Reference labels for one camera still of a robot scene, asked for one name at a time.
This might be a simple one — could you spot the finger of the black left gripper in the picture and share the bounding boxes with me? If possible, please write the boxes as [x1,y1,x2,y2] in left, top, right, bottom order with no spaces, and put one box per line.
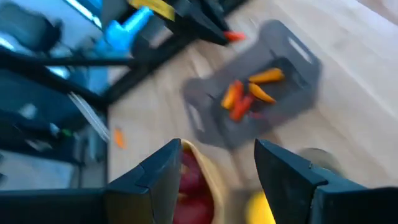
[198,0,233,32]
[169,0,229,46]

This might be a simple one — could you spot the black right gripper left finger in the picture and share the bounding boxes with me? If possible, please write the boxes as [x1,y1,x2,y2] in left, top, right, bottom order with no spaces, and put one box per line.
[0,138,183,224]

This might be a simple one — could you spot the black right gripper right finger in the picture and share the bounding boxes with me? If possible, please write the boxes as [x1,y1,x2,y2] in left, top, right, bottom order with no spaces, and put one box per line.
[254,138,398,224]

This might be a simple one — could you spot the orange carrot pieces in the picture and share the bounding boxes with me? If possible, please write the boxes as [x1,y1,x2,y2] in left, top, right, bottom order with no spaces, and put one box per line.
[221,80,245,110]

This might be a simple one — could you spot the yellow plastic basket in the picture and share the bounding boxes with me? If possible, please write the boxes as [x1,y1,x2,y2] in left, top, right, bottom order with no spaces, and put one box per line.
[180,139,230,224]

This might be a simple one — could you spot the black aluminium table frame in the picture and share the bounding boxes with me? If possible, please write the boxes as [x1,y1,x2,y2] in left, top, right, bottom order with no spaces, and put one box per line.
[0,0,249,190]

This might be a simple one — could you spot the silver frame bracket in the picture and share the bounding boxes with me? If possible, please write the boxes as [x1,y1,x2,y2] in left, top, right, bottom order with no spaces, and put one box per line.
[67,91,112,143]

